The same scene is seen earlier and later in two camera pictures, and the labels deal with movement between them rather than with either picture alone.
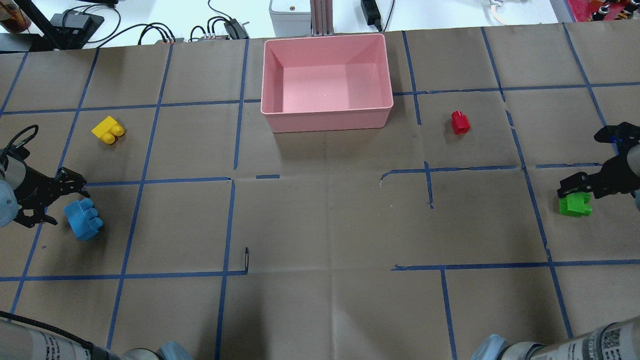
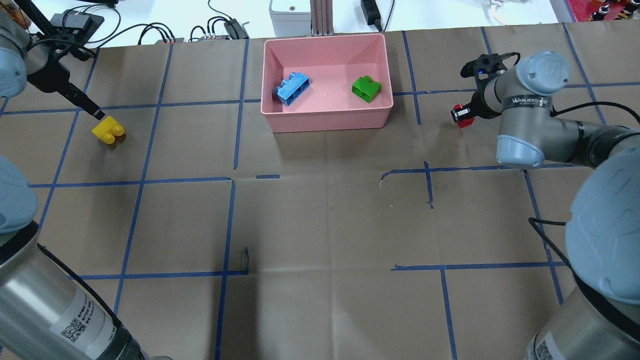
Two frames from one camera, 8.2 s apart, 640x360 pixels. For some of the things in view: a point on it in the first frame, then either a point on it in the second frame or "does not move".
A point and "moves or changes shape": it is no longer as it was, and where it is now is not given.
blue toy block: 82,219 → 290,89
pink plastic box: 326,83 does not move
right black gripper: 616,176 → 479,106
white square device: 291,18 does not move
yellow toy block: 107,130 does not move
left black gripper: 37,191 → 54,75
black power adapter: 371,13 does not move
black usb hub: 235,30 does not move
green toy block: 575,204 moves or changes shape
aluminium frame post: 321,17 does not move
